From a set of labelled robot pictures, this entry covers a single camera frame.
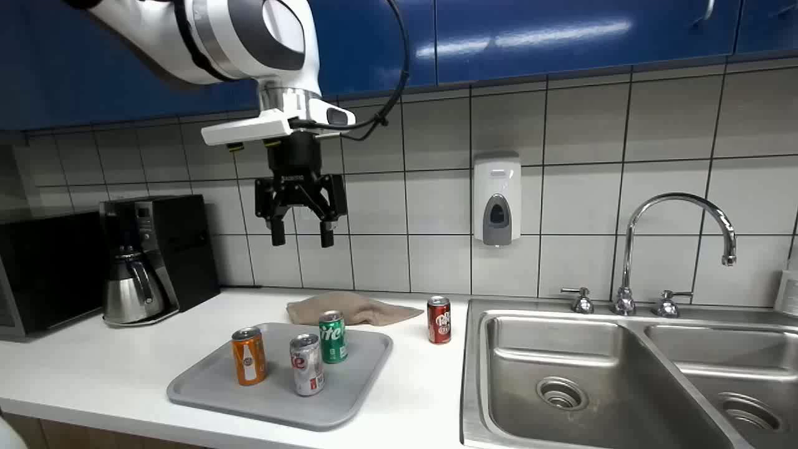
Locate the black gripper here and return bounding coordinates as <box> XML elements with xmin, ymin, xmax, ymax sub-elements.
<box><xmin>251</xmin><ymin>133</ymin><xmax>348</xmax><ymax>250</ymax></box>

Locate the green soda can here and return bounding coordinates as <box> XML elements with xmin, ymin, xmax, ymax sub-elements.
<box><xmin>316</xmin><ymin>310</ymin><xmax>348</xmax><ymax>367</ymax></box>

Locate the orange soda can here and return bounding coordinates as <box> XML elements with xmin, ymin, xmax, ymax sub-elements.
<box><xmin>229</xmin><ymin>323</ymin><xmax>269</xmax><ymax>390</ymax></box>

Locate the silver soda can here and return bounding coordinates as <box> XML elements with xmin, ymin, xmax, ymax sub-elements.
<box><xmin>287</xmin><ymin>332</ymin><xmax>328</xmax><ymax>399</ymax></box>

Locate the grey plastic tray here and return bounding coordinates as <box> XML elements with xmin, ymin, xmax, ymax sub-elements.
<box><xmin>164</xmin><ymin>320</ymin><xmax>396</xmax><ymax>432</ymax></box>

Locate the black coffee maker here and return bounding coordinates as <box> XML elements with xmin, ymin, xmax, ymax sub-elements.
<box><xmin>98</xmin><ymin>191</ymin><xmax>222</xmax><ymax>328</ymax></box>

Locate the wooden cutting board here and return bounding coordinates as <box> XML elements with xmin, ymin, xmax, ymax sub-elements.
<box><xmin>285</xmin><ymin>290</ymin><xmax>424</xmax><ymax>328</ymax></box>

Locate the red soda can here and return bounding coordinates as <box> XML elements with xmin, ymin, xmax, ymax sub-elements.
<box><xmin>424</xmin><ymin>293</ymin><xmax>454</xmax><ymax>347</ymax></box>

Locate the steel coffee carafe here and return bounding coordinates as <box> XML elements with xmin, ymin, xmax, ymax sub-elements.
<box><xmin>101</xmin><ymin>247</ymin><xmax>170</xmax><ymax>328</ymax></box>

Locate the black microwave oven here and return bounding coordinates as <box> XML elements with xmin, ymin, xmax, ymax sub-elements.
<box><xmin>0</xmin><ymin>210</ymin><xmax>109</xmax><ymax>345</ymax></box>

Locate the wooden base cabinet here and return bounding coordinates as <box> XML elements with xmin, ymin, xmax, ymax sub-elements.
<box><xmin>0</xmin><ymin>409</ymin><xmax>202</xmax><ymax>449</ymax></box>

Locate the stainless steel double sink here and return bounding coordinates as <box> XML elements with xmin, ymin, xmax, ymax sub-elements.
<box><xmin>459</xmin><ymin>298</ymin><xmax>798</xmax><ymax>449</ymax></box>

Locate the chrome gooseneck faucet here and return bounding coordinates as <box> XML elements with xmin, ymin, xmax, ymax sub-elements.
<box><xmin>611</xmin><ymin>190</ymin><xmax>741</xmax><ymax>317</ymax></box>

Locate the translucent soap bottle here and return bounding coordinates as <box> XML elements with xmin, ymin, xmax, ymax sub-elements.
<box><xmin>771</xmin><ymin>235</ymin><xmax>798</xmax><ymax>320</ymax></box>

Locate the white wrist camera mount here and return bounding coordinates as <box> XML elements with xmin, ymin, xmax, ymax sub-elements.
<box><xmin>199</xmin><ymin>99</ymin><xmax>360</xmax><ymax>150</ymax></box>

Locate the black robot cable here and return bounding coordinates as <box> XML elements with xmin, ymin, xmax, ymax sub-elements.
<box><xmin>290</xmin><ymin>0</ymin><xmax>413</xmax><ymax>135</ymax></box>

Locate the white wall soap dispenser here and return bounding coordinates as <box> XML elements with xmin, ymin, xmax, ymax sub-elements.
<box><xmin>471</xmin><ymin>153</ymin><xmax>523</xmax><ymax>247</ymax></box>

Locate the chrome faucet handle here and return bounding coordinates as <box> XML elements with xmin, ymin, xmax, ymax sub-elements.
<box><xmin>651</xmin><ymin>287</ymin><xmax>696</xmax><ymax>320</ymax></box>
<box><xmin>559</xmin><ymin>287</ymin><xmax>595</xmax><ymax>317</ymax></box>

